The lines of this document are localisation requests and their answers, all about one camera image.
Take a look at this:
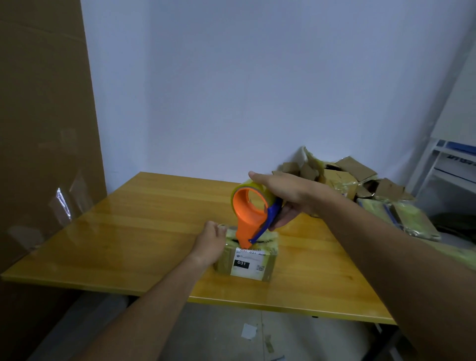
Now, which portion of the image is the person's left hand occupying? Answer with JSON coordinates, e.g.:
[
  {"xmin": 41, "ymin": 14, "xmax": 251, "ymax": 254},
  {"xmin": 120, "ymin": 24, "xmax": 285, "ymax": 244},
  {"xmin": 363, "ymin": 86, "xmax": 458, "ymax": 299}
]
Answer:
[{"xmin": 188, "ymin": 221, "xmax": 228, "ymax": 269}]

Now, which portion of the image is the person's right hand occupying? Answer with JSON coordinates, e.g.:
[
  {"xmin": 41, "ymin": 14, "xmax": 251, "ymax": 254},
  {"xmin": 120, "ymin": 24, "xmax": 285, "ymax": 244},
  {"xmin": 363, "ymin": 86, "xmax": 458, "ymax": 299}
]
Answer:
[{"xmin": 248, "ymin": 171, "xmax": 336, "ymax": 232}]

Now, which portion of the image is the small box with 031 label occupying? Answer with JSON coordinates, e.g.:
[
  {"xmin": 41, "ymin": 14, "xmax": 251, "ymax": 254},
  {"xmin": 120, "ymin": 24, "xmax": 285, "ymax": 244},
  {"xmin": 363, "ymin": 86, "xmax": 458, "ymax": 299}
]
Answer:
[{"xmin": 213, "ymin": 226, "xmax": 280, "ymax": 283}]

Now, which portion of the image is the row of cardboard boxes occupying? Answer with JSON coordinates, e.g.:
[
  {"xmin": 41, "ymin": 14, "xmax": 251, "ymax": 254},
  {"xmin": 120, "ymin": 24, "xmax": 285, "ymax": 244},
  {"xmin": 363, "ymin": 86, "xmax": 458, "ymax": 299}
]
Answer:
[{"xmin": 270, "ymin": 145, "xmax": 416, "ymax": 204}]

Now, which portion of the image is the orange dispenser with yellow tape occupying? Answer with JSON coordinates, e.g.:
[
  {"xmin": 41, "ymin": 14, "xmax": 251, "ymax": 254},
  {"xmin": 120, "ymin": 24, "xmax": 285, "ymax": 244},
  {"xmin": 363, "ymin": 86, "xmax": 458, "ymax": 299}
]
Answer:
[{"xmin": 230, "ymin": 180, "xmax": 285, "ymax": 250}]

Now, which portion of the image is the taped box with blue stripe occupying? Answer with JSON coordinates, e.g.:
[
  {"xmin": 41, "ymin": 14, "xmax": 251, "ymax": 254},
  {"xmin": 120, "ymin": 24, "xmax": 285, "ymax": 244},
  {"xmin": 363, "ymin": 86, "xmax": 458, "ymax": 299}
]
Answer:
[{"xmin": 356, "ymin": 197, "xmax": 403, "ymax": 230}]

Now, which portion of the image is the person's left forearm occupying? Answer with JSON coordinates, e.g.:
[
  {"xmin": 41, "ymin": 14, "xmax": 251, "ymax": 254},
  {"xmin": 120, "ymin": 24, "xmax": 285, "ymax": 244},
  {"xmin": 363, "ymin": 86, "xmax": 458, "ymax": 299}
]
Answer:
[{"xmin": 73, "ymin": 254, "xmax": 210, "ymax": 361}]

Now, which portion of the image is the person's right forearm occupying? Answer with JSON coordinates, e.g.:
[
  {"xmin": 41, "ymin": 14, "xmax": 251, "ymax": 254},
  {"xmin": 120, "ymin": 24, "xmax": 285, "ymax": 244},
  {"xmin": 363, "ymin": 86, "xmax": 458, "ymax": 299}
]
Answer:
[{"xmin": 315, "ymin": 192, "xmax": 476, "ymax": 361}]

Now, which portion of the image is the white box blue stripe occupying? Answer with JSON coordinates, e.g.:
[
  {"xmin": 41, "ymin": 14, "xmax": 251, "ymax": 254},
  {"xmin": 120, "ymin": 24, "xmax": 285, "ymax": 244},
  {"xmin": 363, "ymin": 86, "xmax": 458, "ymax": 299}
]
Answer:
[{"xmin": 433, "ymin": 140, "xmax": 476, "ymax": 185}]

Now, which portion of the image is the large brown cardboard sheet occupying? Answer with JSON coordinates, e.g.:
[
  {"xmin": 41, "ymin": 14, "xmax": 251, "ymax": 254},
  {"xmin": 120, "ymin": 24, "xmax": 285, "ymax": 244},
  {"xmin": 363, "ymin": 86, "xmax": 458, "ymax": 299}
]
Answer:
[{"xmin": 0, "ymin": 0, "xmax": 109, "ymax": 361}]

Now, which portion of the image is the yellow wooden table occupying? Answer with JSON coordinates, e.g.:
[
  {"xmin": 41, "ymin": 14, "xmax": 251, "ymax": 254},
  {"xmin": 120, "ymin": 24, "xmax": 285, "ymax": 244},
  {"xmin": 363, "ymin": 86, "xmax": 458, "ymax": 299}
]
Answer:
[{"xmin": 1, "ymin": 171, "xmax": 476, "ymax": 327}]

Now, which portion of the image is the white paper scrap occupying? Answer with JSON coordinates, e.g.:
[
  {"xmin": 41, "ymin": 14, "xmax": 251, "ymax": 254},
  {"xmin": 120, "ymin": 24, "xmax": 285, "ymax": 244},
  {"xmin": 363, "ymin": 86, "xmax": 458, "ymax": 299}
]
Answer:
[{"xmin": 240, "ymin": 322, "xmax": 259, "ymax": 342}]

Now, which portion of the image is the black bag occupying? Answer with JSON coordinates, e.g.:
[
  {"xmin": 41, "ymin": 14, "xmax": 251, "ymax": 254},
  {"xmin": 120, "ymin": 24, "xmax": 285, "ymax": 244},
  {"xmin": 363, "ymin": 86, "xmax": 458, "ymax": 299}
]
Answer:
[{"xmin": 426, "ymin": 212, "xmax": 476, "ymax": 245}]

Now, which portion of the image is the black metal table leg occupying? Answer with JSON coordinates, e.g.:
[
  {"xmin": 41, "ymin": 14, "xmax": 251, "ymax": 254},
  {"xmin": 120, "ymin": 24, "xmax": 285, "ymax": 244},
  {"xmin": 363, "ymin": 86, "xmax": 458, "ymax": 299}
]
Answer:
[{"xmin": 361, "ymin": 322, "xmax": 405, "ymax": 361}]

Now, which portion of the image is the white metal shelf rack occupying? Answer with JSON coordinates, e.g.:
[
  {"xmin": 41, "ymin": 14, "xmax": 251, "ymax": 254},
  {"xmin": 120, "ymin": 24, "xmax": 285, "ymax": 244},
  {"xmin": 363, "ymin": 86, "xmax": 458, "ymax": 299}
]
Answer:
[{"xmin": 404, "ymin": 37, "xmax": 476, "ymax": 225}]

